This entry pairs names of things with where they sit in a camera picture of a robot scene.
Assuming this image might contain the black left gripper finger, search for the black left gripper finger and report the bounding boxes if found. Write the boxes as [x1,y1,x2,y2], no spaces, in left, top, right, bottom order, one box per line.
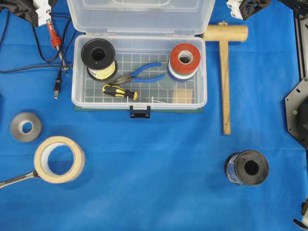
[9,0,52,27]

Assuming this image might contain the black spool blue wire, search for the black spool blue wire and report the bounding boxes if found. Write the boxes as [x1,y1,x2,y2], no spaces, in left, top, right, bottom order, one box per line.
[224,149,270,186]

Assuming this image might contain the black cable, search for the black cable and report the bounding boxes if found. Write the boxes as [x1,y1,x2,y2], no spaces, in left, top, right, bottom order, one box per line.
[0,9,74,74]

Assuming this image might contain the red soldering iron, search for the red soldering iron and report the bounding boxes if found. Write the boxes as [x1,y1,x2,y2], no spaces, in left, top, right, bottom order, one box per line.
[47,19,68,75]

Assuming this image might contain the yellow black screwdriver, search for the yellow black screwdriver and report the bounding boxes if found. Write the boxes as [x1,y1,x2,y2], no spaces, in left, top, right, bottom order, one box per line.
[102,83,167,104]

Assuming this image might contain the grey tape roll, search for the grey tape roll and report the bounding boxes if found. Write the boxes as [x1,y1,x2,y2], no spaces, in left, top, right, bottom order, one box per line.
[10,112,43,142]

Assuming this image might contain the black plug connector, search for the black plug connector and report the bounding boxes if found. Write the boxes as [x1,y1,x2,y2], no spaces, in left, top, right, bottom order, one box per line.
[53,69,62,99]

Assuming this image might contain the blue tool box latch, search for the blue tool box latch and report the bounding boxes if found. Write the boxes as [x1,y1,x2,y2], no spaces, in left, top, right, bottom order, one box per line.
[129,106,151,118]

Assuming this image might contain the beige masking tape roll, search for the beige masking tape roll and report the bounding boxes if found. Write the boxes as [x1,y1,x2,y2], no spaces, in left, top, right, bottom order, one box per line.
[34,136,85,184]

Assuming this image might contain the black wire spool yellow wire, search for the black wire spool yellow wire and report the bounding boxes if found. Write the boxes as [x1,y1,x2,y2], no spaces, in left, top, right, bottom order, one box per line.
[80,38,118,81]

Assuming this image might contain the wooden mallet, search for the wooden mallet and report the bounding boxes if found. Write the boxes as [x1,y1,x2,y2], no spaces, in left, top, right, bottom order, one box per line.
[201,22,248,135]

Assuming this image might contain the clear plastic tool box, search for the clear plastic tool box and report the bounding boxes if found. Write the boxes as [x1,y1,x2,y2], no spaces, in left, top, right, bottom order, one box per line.
[67,0,215,111]

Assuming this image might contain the blue handled pliers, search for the blue handled pliers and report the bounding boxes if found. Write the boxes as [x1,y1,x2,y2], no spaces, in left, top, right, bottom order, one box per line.
[103,62,166,85]

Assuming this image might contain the red tape roll stack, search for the red tape roll stack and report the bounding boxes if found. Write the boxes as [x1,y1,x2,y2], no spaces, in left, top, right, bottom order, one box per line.
[167,43,201,81]

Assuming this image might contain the wooden block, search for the wooden block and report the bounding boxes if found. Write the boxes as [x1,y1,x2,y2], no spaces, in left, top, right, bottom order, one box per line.
[172,89,193,103]

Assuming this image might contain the black mounting plate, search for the black mounting plate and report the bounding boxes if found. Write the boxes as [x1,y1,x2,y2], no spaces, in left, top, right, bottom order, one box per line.
[285,77,308,150]

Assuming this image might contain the blue table cloth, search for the blue table cloth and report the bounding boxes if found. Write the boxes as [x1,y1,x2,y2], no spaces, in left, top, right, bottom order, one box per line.
[0,1,308,231]

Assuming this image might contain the steel wrench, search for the steel wrench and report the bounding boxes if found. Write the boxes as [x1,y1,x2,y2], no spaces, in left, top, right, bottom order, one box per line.
[0,169,39,188]

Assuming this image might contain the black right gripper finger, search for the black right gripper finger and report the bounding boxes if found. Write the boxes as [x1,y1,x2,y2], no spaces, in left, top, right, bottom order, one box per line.
[226,0,271,20]

